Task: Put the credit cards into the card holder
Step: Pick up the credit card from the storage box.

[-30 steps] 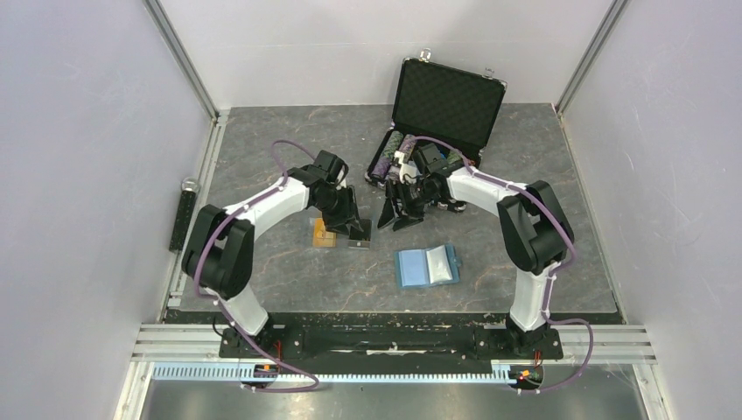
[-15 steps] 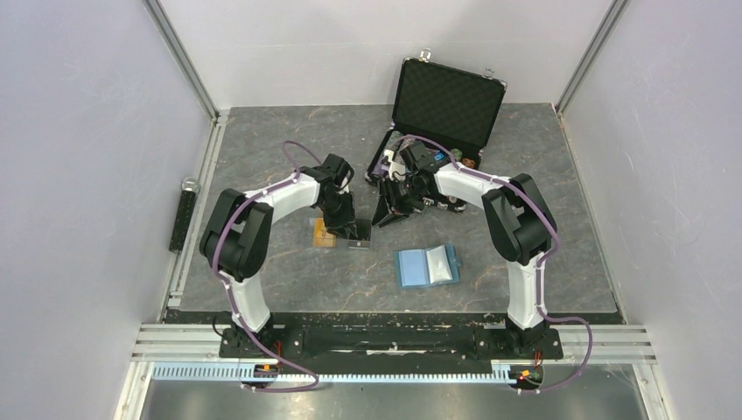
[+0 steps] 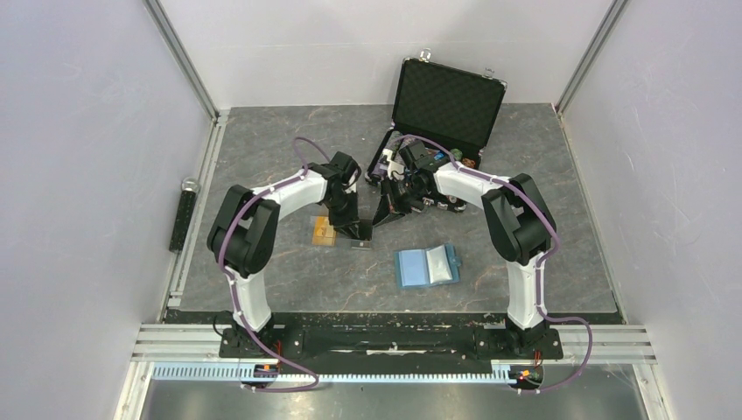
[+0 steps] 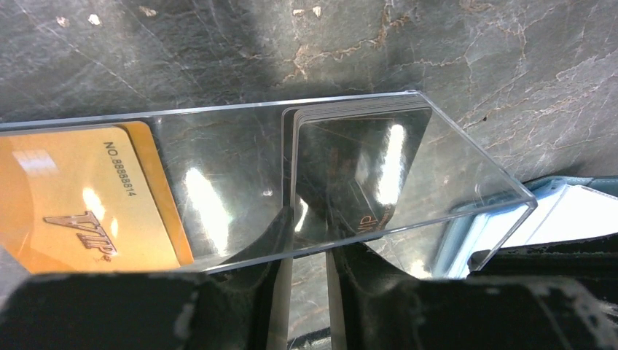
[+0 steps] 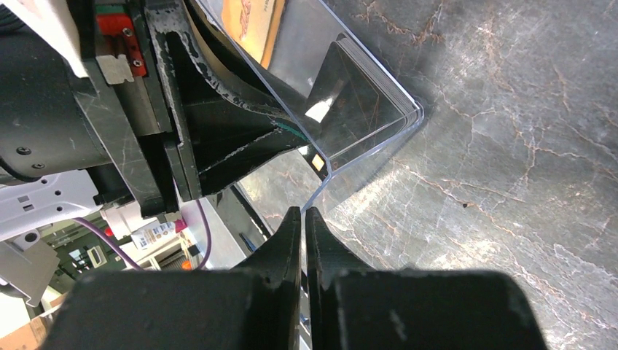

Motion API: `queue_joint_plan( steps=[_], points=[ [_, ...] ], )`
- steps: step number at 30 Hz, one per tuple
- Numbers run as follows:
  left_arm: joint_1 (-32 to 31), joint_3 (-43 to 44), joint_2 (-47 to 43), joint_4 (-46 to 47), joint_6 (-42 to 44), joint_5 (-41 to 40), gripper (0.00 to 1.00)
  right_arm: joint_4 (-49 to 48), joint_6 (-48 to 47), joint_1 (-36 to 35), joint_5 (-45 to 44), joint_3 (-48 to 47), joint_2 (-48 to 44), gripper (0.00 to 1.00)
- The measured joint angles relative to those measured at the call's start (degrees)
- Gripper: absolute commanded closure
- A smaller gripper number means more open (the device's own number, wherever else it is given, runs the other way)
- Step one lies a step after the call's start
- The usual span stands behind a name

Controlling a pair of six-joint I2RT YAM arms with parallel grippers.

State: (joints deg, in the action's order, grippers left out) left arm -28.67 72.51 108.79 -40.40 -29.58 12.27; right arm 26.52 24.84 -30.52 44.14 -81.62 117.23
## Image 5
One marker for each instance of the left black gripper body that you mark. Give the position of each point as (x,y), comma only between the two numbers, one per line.
(131,100)

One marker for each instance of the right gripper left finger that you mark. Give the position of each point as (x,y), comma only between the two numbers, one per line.
(254,305)

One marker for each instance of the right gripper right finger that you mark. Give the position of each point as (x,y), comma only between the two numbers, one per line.
(355,306)

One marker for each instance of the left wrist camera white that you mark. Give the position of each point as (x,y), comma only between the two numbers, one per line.
(27,262)

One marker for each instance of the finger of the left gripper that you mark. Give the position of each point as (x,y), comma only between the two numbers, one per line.
(227,122)

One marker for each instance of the dark card stack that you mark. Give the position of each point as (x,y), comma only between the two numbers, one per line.
(355,104)

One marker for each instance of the clear plastic card box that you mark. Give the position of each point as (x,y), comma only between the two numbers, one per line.
(306,31)

